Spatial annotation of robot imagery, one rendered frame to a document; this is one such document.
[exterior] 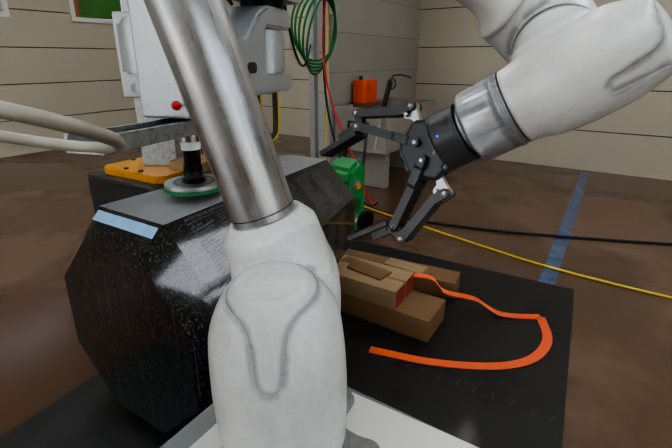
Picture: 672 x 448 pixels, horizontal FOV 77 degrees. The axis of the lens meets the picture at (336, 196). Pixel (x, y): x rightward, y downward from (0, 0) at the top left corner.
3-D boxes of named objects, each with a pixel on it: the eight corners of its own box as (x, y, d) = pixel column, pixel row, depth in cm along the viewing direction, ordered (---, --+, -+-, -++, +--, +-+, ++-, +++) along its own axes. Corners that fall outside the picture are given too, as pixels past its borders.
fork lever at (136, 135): (202, 123, 177) (201, 111, 175) (244, 125, 172) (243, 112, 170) (55, 152, 113) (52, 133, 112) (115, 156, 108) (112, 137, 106)
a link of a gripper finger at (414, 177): (430, 155, 57) (439, 159, 56) (397, 228, 60) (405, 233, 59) (417, 153, 54) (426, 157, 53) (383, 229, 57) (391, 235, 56)
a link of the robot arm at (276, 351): (204, 496, 46) (174, 321, 40) (237, 379, 64) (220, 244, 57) (352, 489, 47) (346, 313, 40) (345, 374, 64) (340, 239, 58)
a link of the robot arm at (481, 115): (509, 81, 54) (466, 104, 57) (486, 63, 46) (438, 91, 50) (538, 146, 52) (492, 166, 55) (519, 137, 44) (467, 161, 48)
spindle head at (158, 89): (202, 113, 178) (191, -4, 164) (249, 114, 172) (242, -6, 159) (142, 125, 145) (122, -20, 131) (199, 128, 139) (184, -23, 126)
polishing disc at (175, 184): (236, 181, 161) (235, 178, 161) (189, 196, 144) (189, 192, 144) (199, 173, 173) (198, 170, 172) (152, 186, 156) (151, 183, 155)
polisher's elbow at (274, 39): (237, 73, 201) (234, 29, 195) (257, 72, 219) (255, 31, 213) (274, 74, 196) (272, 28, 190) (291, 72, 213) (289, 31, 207)
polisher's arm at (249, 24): (257, 109, 225) (252, 8, 210) (298, 110, 219) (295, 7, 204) (169, 130, 158) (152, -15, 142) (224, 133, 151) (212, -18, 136)
